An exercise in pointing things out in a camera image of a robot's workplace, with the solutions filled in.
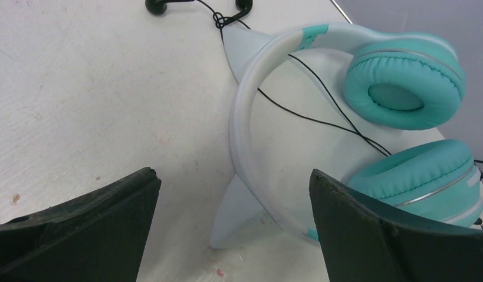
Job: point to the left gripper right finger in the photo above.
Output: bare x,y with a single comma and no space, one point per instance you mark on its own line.
364,239

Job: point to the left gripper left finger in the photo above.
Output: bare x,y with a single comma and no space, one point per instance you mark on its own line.
99,236

